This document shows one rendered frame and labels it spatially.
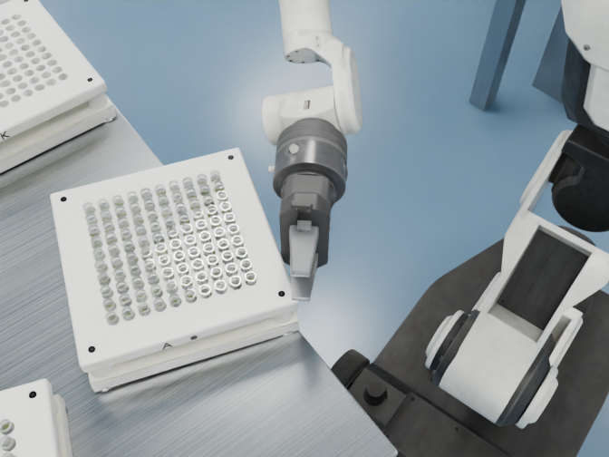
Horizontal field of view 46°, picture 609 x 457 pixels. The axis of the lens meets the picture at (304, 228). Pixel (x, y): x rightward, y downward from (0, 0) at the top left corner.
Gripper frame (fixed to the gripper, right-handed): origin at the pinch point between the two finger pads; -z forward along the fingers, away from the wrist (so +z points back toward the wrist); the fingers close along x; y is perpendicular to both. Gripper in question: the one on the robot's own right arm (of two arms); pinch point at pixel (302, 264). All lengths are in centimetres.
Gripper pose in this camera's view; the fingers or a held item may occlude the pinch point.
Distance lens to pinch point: 79.0
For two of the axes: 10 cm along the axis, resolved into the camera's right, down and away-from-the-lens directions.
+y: -10.0, -0.6, 0.4
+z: 0.7, -8.1, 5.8
